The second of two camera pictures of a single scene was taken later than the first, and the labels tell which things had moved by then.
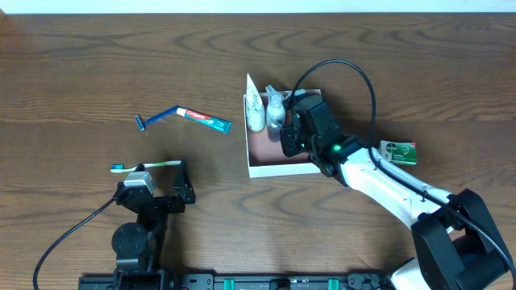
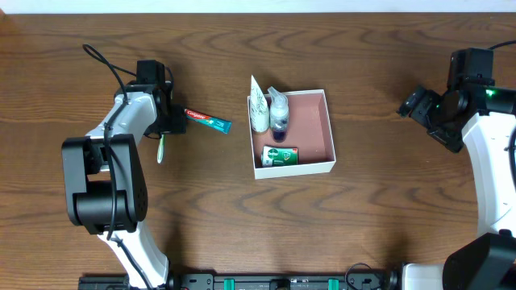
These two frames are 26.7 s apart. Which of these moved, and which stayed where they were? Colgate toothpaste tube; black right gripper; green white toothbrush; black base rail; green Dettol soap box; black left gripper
Moved: black left gripper; green Dettol soap box; green white toothbrush; black right gripper
Stayed: Colgate toothpaste tube; black base rail
